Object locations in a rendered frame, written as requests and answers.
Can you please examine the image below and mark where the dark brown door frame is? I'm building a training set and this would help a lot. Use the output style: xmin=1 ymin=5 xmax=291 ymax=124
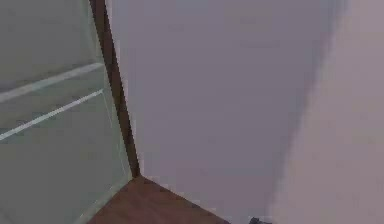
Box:
xmin=88 ymin=0 xmax=142 ymax=179

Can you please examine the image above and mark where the pale green panelled door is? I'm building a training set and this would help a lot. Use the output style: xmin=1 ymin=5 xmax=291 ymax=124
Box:
xmin=0 ymin=0 xmax=133 ymax=224

